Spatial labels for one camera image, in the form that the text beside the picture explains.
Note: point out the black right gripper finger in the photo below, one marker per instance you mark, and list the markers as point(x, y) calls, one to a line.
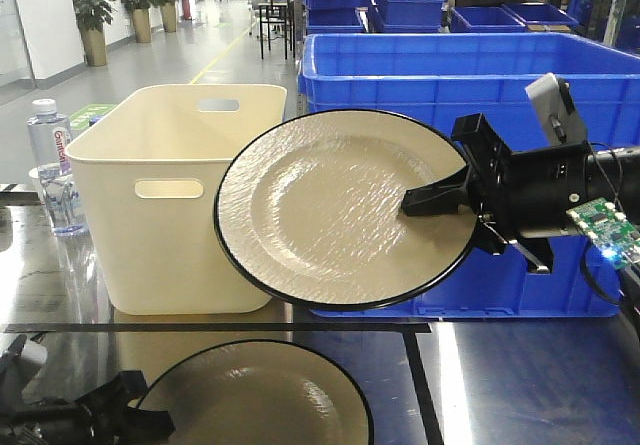
point(442, 197)

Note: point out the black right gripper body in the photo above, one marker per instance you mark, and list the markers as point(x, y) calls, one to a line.
point(521, 198)

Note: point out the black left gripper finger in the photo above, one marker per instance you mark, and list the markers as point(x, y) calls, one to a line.
point(146, 425)

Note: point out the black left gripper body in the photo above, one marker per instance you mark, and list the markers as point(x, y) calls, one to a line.
point(102, 416)

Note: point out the beige plate black rim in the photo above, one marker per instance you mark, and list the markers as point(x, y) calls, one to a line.
point(310, 210)
point(261, 391)

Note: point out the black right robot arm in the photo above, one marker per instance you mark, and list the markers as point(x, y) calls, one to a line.
point(613, 175)

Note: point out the green circuit board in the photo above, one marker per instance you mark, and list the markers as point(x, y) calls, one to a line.
point(609, 231)

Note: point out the large blue plastic crate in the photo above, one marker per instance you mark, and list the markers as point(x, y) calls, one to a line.
point(437, 78)

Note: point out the cream plastic storage bin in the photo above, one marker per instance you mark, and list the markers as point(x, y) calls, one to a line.
point(147, 175)

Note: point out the clear water bottle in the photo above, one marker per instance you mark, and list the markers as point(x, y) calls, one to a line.
point(50, 134)

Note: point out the green potted plant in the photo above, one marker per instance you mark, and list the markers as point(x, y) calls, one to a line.
point(91, 16)

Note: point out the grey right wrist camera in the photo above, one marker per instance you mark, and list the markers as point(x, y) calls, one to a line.
point(556, 111)

